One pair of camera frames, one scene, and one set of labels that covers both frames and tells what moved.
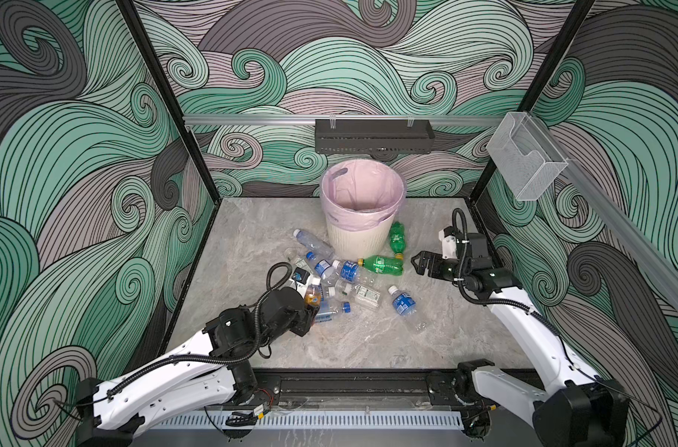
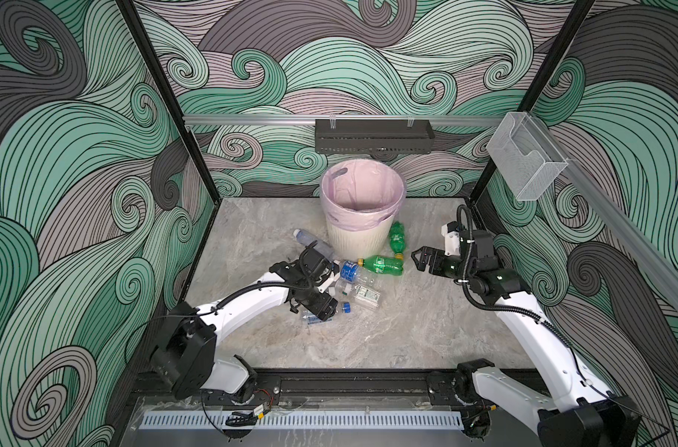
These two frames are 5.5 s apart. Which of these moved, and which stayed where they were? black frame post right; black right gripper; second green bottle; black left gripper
Moved: black left gripper
Stayed: black frame post right; black right gripper; second green bottle
